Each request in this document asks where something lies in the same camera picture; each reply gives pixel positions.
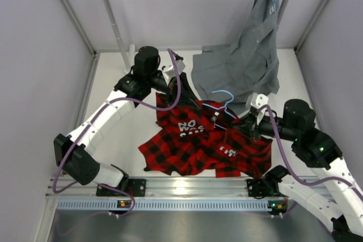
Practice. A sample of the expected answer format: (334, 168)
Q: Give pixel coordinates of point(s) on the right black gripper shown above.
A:
(249, 121)

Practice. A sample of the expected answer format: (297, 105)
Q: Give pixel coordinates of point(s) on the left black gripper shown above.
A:
(187, 97)

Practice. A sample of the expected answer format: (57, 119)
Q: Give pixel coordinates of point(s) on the red black plaid shirt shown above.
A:
(188, 144)

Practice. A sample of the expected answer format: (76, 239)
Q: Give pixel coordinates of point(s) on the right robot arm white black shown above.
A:
(335, 199)

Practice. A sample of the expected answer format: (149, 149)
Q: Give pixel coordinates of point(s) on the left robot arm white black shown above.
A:
(113, 110)

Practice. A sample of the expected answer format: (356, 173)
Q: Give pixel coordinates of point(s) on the grey button shirt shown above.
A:
(249, 64)

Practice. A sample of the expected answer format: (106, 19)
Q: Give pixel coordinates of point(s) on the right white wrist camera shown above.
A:
(254, 103)

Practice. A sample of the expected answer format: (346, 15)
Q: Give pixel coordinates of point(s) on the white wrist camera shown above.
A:
(176, 68)
(254, 103)

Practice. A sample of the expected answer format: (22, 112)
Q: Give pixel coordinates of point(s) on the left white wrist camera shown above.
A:
(176, 68)

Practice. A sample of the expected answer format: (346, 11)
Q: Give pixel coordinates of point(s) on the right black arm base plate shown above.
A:
(261, 188)

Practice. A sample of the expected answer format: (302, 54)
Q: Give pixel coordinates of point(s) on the aluminium mounting rail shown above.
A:
(180, 188)

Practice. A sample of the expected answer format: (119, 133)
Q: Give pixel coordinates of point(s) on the grey slotted cable duct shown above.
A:
(171, 205)

